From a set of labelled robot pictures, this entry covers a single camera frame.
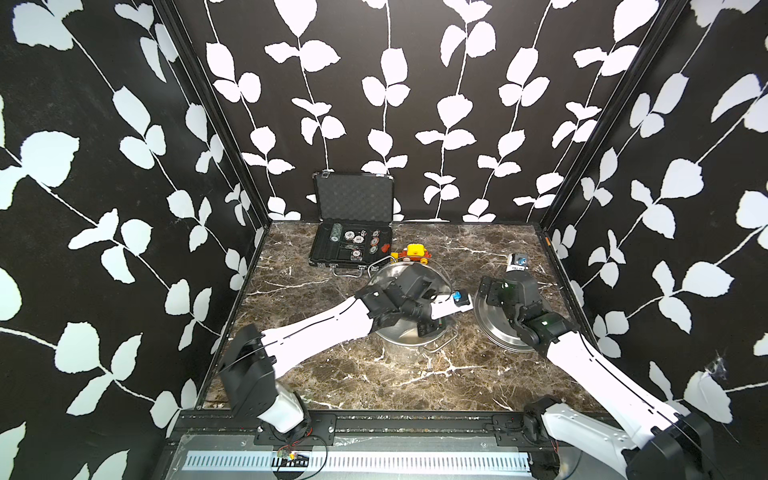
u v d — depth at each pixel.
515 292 0.60
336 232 1.14
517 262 0.69
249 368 0.40
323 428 0.74
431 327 0.64
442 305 0.62
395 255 1.11
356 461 0.70
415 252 1.05
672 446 0.38
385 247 1.11
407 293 0.57
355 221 1.17
